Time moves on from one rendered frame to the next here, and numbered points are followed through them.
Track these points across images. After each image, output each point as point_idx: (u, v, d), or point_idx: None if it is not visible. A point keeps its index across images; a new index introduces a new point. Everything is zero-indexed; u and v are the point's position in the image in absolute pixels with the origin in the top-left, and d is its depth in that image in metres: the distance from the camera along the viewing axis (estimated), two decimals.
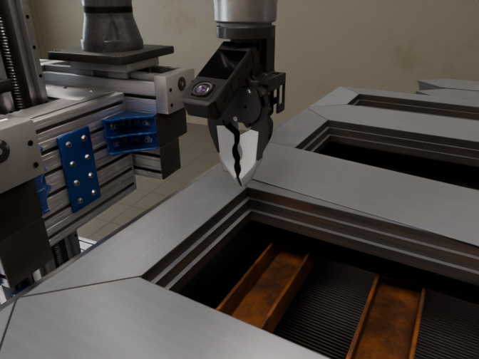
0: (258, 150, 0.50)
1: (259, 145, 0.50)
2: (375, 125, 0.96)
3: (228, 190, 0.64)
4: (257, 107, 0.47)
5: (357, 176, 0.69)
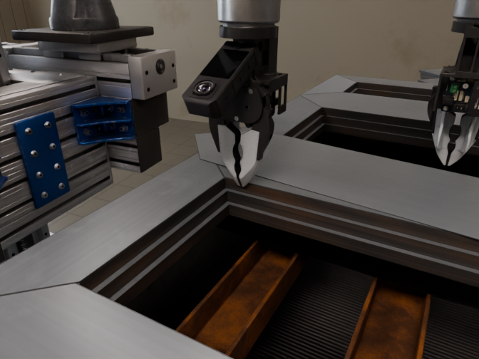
0: (259, 150, 0.50)
1: (259, 145, 0.50)
2: (373, 112, 0.88)
3: (202, 180, 0.55)
4: (259, 107, 0.47)
5: (352, 164, 0.60)
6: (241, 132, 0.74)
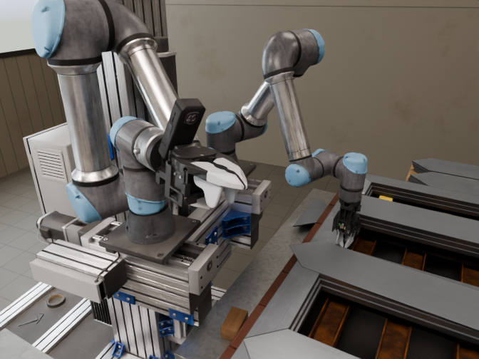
0: (233, 162, 0.59)
1: (231, 161, 0.60)
2: (383, 218, 1.57)
3: (310, 276, 1.25)
4: (211, 149, 0.63)
5: (375, 268, 1.28)
6: (313, 242, 1.41)
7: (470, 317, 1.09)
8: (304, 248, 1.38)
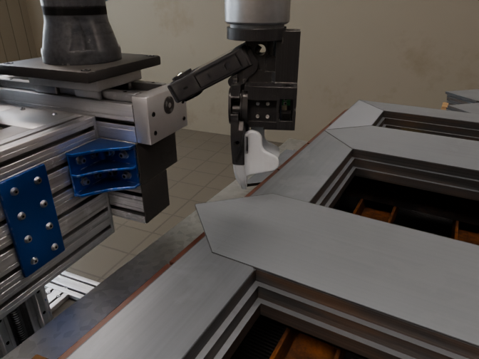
0: (232, 154, 0.49)
1: (232, 149, 0.49)
2: (413, 156, 0.76)
3: (227, 276, 0.44)
4: (228, 108, 0.47)
5: (406, 251, 0.48)
6: (252, 197, 0.60)
7: None
8: (228, 211, 0.57)
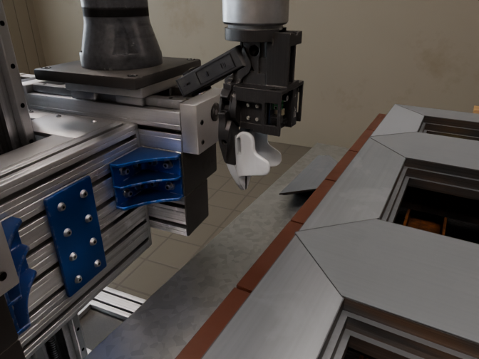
0: (224, 152, 0.50)
1: (224, 147, 0.49)
2: (472, 166, 0.72)
3: (316, 305, 0.40)
4: (220, 107, 0.47)
5: None
6: (356, 224, 0.54)
7: None
8: (336, 241, 0.50)
